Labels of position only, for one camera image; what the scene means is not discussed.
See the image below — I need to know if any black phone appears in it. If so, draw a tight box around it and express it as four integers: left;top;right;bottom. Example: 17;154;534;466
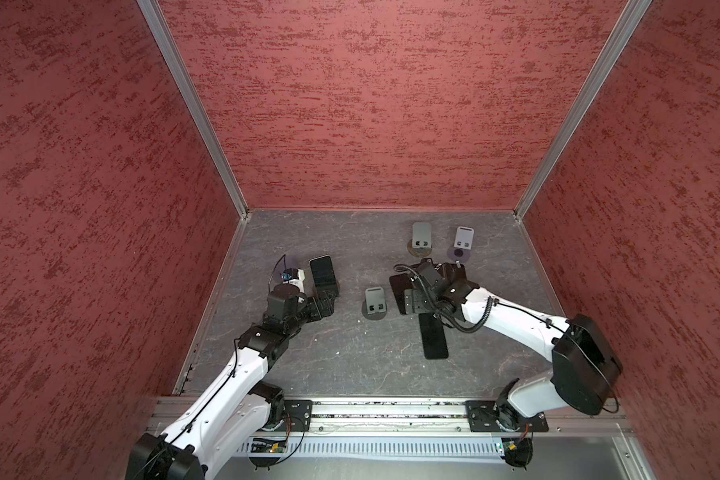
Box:
309;255;340;299

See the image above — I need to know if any purple round base phone stand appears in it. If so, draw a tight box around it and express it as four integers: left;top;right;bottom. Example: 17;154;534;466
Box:
447;226;474;263

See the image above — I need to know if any wooden round base phone stand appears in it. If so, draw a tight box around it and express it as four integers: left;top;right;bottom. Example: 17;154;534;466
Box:
407;222;433;258

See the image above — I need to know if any dark round stand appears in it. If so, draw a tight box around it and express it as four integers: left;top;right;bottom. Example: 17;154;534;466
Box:
361;286;388;321

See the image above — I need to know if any maroon edged reflective phone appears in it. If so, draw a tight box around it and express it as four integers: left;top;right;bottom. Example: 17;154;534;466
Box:
418;313;449;360

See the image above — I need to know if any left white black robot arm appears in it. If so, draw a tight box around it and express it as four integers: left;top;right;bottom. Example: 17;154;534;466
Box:
125;283;339;479

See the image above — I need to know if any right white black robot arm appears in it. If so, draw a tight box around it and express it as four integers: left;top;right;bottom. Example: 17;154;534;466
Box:
390;258;623;432

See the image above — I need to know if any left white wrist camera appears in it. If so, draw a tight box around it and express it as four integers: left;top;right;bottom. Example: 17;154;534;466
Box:
281;268;306;293

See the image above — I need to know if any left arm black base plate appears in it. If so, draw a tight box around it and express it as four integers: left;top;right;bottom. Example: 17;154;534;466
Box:
268;399;314;433

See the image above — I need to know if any aluminium front rail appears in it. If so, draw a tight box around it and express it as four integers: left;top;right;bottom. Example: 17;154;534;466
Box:
295;397;634;437

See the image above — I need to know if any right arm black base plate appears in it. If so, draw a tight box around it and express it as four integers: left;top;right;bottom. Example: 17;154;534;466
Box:
465;400;549;434

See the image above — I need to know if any white slotted cable duct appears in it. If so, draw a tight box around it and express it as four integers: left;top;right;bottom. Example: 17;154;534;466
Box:
239;436;511;460

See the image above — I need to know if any left aluminium corner post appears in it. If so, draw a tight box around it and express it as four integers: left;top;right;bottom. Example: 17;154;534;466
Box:
137;0;250;222

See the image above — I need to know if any aluminium corner post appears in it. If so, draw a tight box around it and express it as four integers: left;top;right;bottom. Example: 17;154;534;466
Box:
514;0;652;223
137;0;250;222

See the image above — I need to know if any right aluminium corner post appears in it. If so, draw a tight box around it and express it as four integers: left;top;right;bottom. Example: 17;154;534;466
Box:
514;0;652;223

